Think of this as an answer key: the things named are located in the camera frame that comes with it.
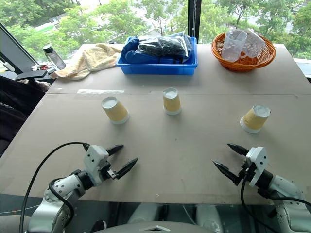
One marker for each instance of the clear plastic measuring cup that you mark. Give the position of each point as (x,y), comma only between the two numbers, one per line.
(253,44)
(232,46)

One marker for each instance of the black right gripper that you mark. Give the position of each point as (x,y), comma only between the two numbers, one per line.
(246,170)

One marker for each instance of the blue plastic bin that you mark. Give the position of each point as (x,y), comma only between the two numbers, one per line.
(158,65)

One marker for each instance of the silver robot torso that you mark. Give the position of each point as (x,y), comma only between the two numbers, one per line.
(158,222)

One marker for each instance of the cream yellow towel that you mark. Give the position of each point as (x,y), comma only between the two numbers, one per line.
(90,60)

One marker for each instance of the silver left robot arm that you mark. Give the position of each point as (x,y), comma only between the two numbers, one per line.
(59,194)

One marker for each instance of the black office chair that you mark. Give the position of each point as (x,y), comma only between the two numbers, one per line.
(14,97)

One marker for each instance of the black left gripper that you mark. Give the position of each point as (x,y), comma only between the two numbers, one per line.
(107,168)

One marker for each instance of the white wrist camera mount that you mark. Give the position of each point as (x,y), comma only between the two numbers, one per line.
(257,163)
(95,161)

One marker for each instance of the dark clothes in plastic bag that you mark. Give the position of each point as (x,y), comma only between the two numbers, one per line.
(162,47)

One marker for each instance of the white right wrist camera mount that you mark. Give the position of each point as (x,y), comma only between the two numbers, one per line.
(257,163)

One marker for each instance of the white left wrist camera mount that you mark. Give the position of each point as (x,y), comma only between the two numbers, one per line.
(95,161)

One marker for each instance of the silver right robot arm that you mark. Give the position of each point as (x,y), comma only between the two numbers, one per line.
(288,196)

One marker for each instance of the orange wicker basket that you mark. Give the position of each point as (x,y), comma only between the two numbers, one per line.
(243,61)

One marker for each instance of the yellow ribbed paper cup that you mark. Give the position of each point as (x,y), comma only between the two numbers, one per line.
(171,101)
(255,119)
(115,110)

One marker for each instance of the clear water bottle black cap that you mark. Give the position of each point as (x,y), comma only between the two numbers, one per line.
(54,56)

